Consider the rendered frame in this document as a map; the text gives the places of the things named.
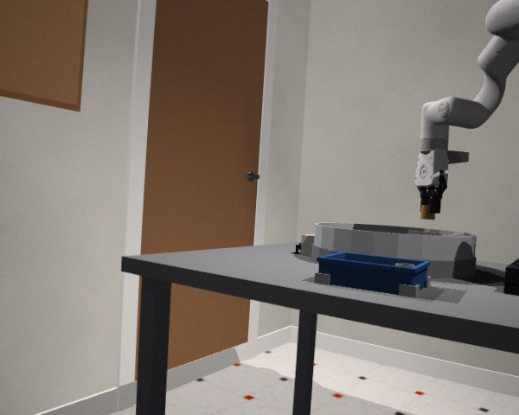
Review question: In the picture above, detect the bronze bushing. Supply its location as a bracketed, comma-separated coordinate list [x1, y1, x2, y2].
[420, 205, 435, 220]

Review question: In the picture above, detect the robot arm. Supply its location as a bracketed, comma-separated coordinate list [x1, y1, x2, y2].
[420, 0, 519, 164]

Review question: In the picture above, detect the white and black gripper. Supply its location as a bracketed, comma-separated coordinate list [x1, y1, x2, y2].
[415, 149, 448, 214]

